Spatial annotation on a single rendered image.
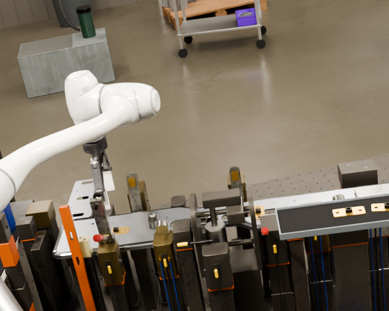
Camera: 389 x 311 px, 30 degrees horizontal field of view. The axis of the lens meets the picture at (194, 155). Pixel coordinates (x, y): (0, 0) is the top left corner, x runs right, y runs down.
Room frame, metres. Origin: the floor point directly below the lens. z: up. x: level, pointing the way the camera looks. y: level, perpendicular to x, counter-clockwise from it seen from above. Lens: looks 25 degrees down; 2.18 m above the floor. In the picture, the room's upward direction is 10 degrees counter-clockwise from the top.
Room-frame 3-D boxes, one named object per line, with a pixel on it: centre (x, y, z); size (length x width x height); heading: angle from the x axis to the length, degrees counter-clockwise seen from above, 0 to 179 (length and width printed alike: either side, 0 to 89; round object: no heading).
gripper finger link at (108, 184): (2.09, 0.29, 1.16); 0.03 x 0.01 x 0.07; 85
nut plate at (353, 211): (1.64, -0.38, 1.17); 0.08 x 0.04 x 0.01; 84
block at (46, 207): (2.18, 0.56, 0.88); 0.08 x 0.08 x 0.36; 85
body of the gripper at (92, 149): (2.03, 0.30, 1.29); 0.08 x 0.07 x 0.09; 175
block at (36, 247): (2.06, 0.56, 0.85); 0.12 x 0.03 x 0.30; 175
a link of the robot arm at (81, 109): (2.02, 0.28, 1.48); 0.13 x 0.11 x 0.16; 66
